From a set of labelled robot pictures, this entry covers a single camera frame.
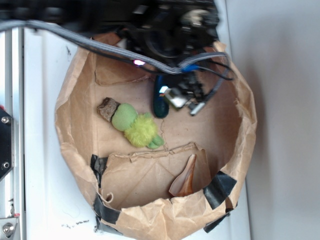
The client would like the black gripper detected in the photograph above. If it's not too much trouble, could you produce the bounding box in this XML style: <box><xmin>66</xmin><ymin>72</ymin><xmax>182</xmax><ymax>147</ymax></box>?
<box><xmin>117</xmin><ymin>0</ymin><xmax>219</xmax><ymax>115</ymax></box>

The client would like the dark green plastic pickle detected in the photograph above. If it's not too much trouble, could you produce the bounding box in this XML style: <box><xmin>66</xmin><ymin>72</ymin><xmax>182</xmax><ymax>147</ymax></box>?
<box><xmin>152</xmin><ymin>75</ymin><xmax>169</xmax><ymax>119</ymax></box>

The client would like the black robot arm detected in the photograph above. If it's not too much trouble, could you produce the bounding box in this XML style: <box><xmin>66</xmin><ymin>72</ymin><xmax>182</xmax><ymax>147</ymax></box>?
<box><xmin>0</xmin><ymin>0</ymin><xmax>219</xmax><ymax>118</ymax></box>

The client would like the brown cork block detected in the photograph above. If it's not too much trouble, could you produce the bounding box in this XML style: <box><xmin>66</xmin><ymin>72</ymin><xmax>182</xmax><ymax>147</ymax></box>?
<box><xmin>97</xmin><ymin>97</ymin><xmax>120</xmax><ymax>122</ymax></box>

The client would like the green plush toy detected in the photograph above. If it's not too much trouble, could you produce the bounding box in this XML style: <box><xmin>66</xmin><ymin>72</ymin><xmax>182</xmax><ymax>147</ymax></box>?
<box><xmin>111</xmin><ymin>103</ymin><xmax>165</xmax><ymax>149</ymax></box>

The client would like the brown paper bag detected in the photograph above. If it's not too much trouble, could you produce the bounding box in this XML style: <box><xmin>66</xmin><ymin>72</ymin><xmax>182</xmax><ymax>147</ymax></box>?
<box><xmin>54</xmin><ymin>32</ymin><xmax>258</xmax><ymax>240</ymax></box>

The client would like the orange seashell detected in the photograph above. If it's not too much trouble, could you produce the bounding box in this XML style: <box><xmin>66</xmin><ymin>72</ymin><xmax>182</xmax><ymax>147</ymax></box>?
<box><xmin>169</xmin><ymin>154</ymin><xmax>197</xmax><ymax>197</ymax></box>

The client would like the black mounting plate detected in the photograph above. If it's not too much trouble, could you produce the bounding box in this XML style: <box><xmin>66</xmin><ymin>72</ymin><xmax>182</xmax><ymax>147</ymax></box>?
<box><xmin>0</xmin><ymin>108</ymin><xmax>13</xmax><ymax>181</ymax></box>

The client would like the grey braided cable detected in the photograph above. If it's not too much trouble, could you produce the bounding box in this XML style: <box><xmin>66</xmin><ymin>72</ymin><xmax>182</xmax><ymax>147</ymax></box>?
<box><xmin>0</xmin><ymin>19</ymin><xmax>235</xmax><ymax>103</ymax></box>

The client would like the aluminium frame rail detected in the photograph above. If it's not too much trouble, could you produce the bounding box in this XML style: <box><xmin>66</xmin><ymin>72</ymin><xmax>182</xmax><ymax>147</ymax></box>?
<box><xmin>0</xmin><ymin>27</ymin><xmax>26</xmax><ymax>240</ymax></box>

